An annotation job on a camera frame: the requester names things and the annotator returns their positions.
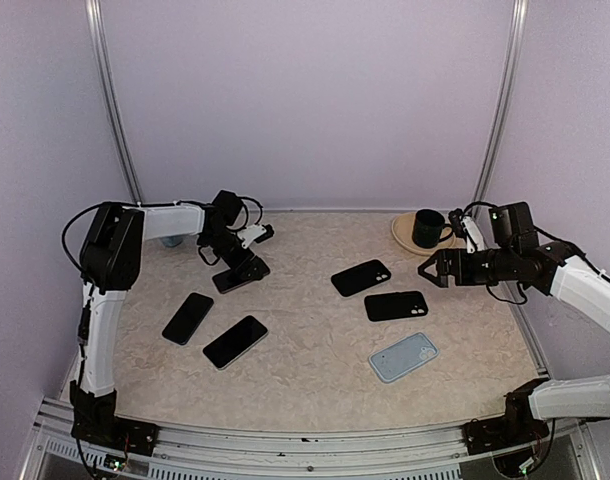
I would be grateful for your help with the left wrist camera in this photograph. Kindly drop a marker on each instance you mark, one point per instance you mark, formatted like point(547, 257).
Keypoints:
point(255, 233)

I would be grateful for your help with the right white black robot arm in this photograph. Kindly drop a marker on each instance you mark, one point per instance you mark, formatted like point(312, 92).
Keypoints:
point(559, 269)

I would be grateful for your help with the blue edged smartphone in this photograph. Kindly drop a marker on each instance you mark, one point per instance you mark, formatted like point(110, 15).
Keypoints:
point(187, 318)

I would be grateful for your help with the light blue phone case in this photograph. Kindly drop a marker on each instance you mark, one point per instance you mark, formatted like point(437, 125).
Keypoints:
point(403, 357)

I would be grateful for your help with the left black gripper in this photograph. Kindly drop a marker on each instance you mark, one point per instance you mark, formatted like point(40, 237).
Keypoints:
point(239, 261)

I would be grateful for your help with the beige plate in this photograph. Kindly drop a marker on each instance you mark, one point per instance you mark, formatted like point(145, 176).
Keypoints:
point(401, 229)

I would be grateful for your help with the light blue mug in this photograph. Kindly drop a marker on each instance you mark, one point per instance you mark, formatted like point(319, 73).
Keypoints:
point(172, 241)

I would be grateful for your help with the purple edged smartphone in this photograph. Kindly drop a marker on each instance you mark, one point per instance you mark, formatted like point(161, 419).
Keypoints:
point(228, 281)

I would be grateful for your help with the black mug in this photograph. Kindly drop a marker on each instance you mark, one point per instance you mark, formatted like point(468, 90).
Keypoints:
point(430, 229)

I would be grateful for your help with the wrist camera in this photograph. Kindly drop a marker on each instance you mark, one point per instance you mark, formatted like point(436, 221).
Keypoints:
point(464, 226)
point(255, 233)

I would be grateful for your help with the aluminium frame post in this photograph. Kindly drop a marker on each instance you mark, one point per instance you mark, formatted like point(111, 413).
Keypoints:
point(504, 97)
point(94, 16)

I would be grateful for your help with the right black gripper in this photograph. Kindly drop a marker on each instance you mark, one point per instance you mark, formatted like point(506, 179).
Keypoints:
point(463, 276)

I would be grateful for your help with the left aluminium frame post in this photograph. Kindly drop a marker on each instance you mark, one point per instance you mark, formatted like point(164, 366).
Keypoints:
point(94, 16)

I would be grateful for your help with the silver edged smartphone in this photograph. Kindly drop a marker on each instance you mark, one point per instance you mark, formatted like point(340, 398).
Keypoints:
point(234, 342)

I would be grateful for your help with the right aluminium frame post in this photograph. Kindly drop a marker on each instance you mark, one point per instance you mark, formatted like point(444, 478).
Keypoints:
point(504, 97)

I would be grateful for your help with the front aluminium rail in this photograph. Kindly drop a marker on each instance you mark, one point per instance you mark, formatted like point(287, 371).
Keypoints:
point(186, 452)

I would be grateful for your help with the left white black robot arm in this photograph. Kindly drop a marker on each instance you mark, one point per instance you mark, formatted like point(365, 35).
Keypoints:
point(109, 263)

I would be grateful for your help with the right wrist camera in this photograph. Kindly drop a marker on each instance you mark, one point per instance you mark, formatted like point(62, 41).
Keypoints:
point(464, 226)

